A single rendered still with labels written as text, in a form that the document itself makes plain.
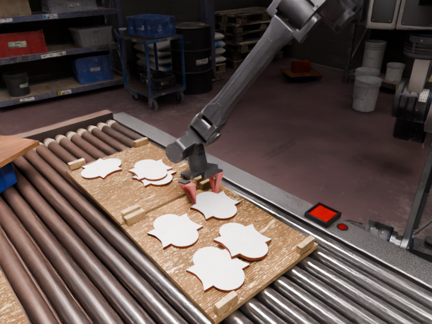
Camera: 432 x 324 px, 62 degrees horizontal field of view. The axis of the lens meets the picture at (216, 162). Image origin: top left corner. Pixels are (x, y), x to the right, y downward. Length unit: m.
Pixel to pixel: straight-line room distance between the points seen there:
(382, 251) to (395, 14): 0.76
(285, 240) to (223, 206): 0.21
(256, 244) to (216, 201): 0.22
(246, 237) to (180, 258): 0.18
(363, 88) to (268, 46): 3.75
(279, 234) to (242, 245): 0.12
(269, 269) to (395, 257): 0.33
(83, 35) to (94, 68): 0.46
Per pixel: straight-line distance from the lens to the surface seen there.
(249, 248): 0.92
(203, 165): 1.05
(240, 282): 0.85
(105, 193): 1.21
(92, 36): 5.40
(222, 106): 0.95
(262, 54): 0.89
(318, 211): 1.11
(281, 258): 0.92
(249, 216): 1.04
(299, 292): 0.88
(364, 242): 1.06
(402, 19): 1.37
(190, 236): 0.96
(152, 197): 1.15
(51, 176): 1.42
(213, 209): 1.05
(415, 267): 1.03
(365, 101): 4.64
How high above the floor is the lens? 1.57
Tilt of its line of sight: 29 degrees down
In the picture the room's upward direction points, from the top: 1 degrees counter-clockwise
